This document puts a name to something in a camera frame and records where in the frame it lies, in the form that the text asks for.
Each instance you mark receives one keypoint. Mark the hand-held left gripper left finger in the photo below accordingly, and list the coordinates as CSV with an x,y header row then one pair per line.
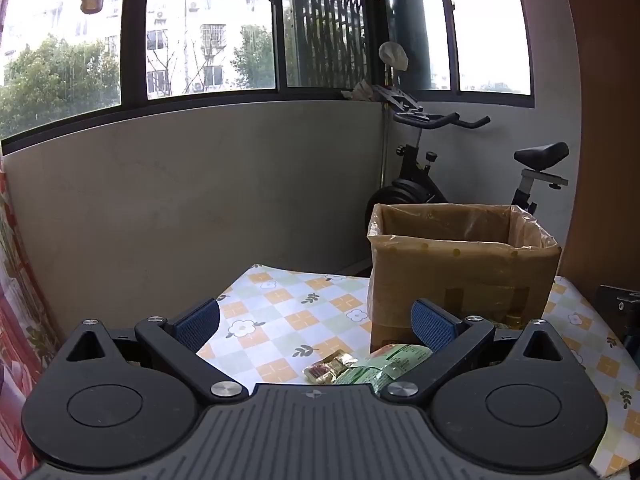
x,y
200,321

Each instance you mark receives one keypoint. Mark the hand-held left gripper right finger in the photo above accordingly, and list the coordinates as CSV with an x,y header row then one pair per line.
x,y
431,327

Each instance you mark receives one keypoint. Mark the green snack packet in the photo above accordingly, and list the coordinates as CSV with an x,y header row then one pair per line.
x,y
362,380
405,357

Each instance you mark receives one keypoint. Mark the brown cardboard box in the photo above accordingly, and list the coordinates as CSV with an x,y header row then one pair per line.
x,y
465,280

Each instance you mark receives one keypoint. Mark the small golden snack packet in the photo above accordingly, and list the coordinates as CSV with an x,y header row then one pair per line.
x,y
330,367

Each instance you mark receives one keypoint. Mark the checked floral tablecloth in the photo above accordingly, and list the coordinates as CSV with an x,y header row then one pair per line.
x,y
300,310

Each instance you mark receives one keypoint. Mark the clear plastic bag liner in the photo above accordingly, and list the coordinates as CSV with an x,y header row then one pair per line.
x,y
450,222

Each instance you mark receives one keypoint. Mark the black exercise bike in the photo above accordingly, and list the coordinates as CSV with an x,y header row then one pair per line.
x,y
415,185

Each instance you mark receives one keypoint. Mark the floral red curtain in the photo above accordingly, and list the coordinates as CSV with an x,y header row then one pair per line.
x,y
20,310

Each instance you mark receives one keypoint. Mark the brown wooden cabinet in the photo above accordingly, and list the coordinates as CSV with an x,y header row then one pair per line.
x,y
607,110

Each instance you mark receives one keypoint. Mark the beige cloth on bike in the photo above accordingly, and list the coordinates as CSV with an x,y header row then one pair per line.
x,y
357,92

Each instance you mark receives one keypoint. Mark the white cap on pole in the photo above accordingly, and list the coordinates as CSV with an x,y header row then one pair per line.
x,y
393,55

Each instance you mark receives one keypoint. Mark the dark green column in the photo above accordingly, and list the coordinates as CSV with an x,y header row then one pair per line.
x,y
410,25

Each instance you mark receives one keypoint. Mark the dark perforated screen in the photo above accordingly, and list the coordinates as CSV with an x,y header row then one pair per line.
x,y
327,25

